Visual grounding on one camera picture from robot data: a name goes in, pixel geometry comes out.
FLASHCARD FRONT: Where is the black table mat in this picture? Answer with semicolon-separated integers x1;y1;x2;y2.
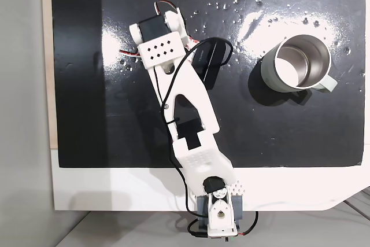
50;0;364;169

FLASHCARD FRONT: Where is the red white servo wire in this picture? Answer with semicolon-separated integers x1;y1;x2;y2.
154;0;177;16
119;48;143;57

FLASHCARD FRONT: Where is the black camera box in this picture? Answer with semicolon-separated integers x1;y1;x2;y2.
191;41;224;90

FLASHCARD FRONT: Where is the black camera cable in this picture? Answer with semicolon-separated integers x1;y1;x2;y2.
153;36;234;238

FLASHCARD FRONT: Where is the grey table clamp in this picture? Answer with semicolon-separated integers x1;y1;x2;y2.
197;196;209;228
231;194;244;222

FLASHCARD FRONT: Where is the black red power cable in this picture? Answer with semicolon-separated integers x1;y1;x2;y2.
237;211;259;238

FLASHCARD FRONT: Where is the pale green steel mug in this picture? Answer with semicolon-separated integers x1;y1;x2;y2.
259;34;339;94

